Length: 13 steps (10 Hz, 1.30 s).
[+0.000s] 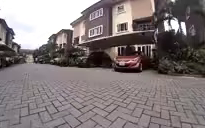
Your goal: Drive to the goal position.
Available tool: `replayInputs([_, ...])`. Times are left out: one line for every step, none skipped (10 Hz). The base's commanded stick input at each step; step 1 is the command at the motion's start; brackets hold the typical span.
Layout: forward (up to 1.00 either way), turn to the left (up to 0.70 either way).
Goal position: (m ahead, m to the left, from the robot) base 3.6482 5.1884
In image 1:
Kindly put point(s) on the red car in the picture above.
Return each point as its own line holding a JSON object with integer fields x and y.
{"x": 130, "y": 61}

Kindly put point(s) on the grey brick paved road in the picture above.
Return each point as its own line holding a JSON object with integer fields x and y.
{"x": 100, "y": 100}

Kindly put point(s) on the row of parked cars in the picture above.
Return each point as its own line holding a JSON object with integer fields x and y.
{"x": 61, "y": 60}

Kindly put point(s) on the cream house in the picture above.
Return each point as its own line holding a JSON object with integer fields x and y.
{"x": 61, "y": 39}

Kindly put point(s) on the house with white railings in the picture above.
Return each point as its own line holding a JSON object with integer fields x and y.
{"x": 123, "y": 20}

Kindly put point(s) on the green bushes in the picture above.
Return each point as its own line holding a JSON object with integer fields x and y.
{"x": 183, "y": 61}

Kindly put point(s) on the tall dark trees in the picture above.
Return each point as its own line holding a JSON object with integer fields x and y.
{"x": 176, "y": 16}

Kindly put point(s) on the grey kerb strip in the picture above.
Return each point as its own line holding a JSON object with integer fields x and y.
{"x": 190, "y": 76}

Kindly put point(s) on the grey house with carport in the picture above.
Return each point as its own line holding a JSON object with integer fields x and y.
{"x": 0, "y": 33}

